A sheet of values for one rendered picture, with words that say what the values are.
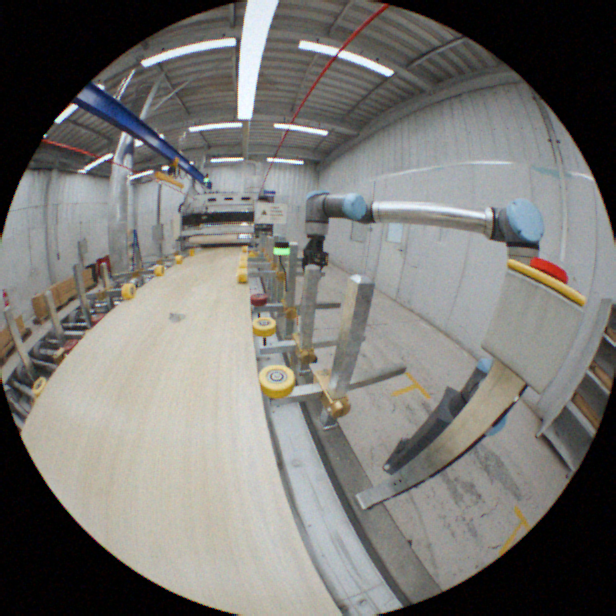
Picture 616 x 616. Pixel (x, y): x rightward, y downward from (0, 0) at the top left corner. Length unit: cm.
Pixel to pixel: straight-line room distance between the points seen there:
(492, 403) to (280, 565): 30
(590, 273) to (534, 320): 274
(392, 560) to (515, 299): 54
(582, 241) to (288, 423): 312
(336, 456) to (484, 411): 43
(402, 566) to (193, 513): 45
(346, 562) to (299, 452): 39
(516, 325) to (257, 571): 36
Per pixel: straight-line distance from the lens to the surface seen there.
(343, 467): 55
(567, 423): 316
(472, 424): 21
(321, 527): 59
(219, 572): 33
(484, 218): 70
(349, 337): 34
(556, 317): 15
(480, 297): 301
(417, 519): 141
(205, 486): 33
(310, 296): 56
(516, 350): 16
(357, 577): 64
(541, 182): 313
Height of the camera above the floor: 121
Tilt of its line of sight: 24 degrees down
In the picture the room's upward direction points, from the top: 5 degrees clockwise
